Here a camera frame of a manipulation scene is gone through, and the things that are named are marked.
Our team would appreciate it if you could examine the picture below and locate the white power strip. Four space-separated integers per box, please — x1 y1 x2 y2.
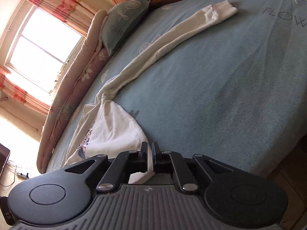
16 172 30 180

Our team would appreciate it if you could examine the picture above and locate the green flower pillow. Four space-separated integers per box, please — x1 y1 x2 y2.
100 0 151 56

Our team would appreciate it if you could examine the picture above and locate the pink striped curtain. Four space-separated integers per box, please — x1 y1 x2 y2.
1 0 97 116

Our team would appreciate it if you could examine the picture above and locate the bright window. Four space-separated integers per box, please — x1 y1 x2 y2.
7 8 84 93

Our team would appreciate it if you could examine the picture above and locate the white long-sleeve printed shirt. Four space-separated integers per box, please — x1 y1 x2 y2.
62 0 239 186

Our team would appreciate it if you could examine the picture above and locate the black flat television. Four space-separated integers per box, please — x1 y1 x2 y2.
0 144 10 176

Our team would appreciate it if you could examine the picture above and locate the pink floral folded quilt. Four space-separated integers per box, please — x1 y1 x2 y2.
36 10 110 173

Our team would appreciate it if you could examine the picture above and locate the blue floral bed sheet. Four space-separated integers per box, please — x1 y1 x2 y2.
46 0 306 177

